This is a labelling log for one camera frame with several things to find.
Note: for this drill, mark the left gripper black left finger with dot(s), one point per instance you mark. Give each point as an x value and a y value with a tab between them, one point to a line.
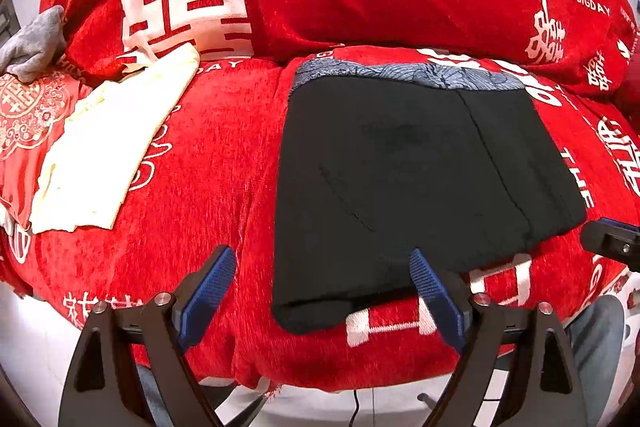
103	387

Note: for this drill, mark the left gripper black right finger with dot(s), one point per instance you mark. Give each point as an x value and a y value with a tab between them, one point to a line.
542	387

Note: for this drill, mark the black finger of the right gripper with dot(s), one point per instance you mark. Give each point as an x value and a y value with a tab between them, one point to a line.
613	240

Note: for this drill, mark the black pants with grey waistband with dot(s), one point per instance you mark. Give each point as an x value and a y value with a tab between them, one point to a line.
378	161

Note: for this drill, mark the person's leg in jeans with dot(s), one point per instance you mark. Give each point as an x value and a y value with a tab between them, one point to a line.
596	337

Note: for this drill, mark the red blanket with white characters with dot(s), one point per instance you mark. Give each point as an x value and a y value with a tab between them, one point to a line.
213	180

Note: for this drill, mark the cream white cloth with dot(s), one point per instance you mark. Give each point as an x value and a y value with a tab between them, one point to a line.
86	174

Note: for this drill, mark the red patterned pillow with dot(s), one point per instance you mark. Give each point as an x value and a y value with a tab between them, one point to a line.
32	119

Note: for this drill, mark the grey cloth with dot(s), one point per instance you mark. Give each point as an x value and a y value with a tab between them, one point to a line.
28	53

